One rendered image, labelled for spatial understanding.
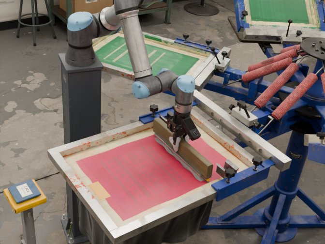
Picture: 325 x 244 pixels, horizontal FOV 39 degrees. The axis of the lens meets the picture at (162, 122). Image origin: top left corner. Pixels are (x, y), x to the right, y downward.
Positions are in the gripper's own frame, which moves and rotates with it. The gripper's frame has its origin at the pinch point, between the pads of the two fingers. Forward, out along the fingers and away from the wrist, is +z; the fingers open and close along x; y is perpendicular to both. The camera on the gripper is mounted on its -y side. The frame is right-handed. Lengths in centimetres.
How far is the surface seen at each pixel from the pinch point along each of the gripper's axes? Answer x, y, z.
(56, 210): 26, 86, 100
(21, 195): 71, 10, 3
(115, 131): 18.1, 27.1, 1.0
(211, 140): -21.4, 2.9, 4.8
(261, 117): -47.9, -2.9, -3.9
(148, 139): 5.1, 18.4, 4.7
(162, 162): 9.1, 0.6, 4.8
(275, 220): -76, -10, 77
